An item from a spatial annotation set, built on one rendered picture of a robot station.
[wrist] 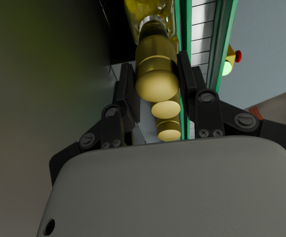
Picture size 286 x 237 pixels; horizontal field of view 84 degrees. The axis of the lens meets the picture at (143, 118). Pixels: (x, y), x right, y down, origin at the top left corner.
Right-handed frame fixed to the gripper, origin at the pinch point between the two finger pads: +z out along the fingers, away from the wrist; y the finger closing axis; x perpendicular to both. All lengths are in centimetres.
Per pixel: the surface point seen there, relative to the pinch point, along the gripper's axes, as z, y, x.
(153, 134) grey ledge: 31, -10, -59
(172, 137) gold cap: 2.6, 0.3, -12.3
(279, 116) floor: 136, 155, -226
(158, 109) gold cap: 2.6, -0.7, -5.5
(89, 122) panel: 5.3, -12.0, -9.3
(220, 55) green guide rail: 23.2, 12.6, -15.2
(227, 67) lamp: 33.6, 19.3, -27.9
